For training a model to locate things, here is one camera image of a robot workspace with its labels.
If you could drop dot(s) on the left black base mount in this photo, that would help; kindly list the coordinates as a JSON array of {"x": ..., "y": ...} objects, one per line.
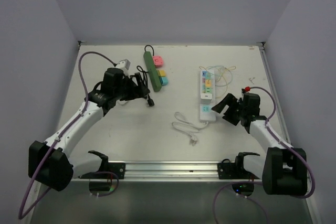
[{"x": 117, "y": 168}]

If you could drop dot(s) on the yellow usb charger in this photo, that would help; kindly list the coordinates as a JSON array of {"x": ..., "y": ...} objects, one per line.
[{"x": 208, "y": 83}]

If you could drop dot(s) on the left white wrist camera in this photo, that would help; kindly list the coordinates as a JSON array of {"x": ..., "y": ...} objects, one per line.
[{"x": 124, "y": 65}]

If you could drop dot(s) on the white power strip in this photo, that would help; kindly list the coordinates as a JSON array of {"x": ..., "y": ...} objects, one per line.
[{"x": 206, "y": 114}]

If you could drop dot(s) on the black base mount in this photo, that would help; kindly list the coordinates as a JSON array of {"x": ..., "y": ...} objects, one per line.
[
  {"x": 226, "y": 169},
  {"x": 117, "y": 168}
]

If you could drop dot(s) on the blue plug adapter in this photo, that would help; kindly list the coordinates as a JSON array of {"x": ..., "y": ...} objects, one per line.
[{"x": 164, "y": 81}]

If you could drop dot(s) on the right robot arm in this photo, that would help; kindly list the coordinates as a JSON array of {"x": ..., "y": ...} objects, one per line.
[{"x": 283, "y": 170}]

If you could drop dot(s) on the yellow plug adapter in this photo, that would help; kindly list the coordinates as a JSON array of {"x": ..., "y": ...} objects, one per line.
[{"x": 161, "y": 73}]

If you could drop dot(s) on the pink plug adapter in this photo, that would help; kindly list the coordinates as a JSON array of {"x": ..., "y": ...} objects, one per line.
[{"x": 158, "y": 61}]

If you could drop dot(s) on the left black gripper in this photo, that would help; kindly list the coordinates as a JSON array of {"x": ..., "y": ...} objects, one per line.
[{"x": 137, "y": 91}]

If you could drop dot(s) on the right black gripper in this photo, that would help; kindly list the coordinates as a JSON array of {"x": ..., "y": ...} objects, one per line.
[{"x": 229, "y": 99}]

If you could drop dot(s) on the aluminium front rail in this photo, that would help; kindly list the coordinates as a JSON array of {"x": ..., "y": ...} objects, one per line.
[{"x": 170, "y": 170}]

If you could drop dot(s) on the green power strip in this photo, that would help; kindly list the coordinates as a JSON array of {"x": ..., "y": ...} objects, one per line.
[{"x": 154, "y": 77}]

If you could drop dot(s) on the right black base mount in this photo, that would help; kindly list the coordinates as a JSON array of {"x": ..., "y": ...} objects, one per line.
[{"x": 226, "y": 169}]

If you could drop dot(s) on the white usb charger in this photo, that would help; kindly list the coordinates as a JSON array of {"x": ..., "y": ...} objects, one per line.
[{"x": 206, "y": 98}]

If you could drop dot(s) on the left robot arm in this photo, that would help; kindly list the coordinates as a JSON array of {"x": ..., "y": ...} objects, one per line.
[{"x": 96, "y": 105}]

